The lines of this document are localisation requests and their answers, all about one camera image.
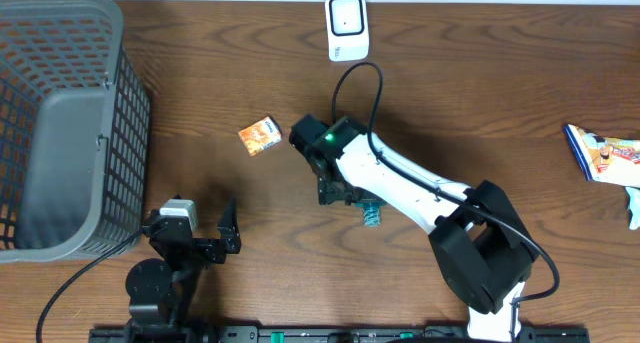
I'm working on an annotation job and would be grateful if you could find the teal mouthwash bottle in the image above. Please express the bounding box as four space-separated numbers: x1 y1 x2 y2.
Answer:
356 199 386 227

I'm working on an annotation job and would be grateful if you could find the orange small box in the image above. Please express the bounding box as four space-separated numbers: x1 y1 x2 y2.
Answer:
238 117 282 156

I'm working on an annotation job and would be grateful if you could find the yellow snack bag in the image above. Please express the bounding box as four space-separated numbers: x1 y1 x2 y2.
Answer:
563 124 640 188

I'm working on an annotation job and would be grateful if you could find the light teal pouch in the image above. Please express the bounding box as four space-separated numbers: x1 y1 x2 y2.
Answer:
625 187 640 231

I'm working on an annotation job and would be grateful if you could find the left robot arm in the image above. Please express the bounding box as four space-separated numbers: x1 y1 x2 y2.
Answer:
124 198 242 343

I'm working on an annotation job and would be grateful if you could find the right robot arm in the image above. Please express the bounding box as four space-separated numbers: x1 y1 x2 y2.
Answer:
289 115 539 342

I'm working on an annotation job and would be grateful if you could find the white barcode scanner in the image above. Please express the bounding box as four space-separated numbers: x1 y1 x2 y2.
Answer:
324 0 370 62

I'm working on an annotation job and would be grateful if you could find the grey plastic shopping basket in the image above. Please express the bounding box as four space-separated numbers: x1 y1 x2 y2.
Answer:
1 0 151 263

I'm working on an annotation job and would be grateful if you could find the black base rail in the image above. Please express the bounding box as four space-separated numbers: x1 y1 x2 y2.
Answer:
89 322 591 343

